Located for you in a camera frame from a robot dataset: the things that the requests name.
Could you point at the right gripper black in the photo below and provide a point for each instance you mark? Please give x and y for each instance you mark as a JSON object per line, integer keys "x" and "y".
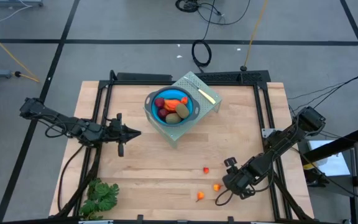
{"x": 244, "y": 180}

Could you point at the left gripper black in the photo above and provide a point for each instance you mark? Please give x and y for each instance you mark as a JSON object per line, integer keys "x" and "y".
{"x": 117, "y": 133}

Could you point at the blue bowl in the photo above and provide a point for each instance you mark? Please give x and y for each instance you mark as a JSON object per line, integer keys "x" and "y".
{"x": 170, "y": 93}

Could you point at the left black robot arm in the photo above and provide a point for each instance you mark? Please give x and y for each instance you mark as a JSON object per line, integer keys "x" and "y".
{"x": 57, "y": 119}

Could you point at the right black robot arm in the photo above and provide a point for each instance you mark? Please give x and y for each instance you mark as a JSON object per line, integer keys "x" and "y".
{"x": 278, "y": 149}

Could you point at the small orange pepper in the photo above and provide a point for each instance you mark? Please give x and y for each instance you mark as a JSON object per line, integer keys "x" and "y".
{"x": 216, "y": 187}
{"x": 200, "y": 195}

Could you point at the green perforated metal shelf riser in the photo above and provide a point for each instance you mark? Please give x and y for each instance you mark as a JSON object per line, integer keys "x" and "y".
{"x": 179, "y": 133}

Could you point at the green leafy plant sprig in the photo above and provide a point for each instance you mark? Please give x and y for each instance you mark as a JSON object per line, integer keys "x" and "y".
{"x": 101, "y": 196}

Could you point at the white sheet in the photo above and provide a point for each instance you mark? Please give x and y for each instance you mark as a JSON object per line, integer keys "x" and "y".
{"x": 331, "y": 163}

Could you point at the silver metal mounting bracket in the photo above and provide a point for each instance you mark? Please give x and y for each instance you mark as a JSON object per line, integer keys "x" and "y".
{"x": 267, "y": 132}

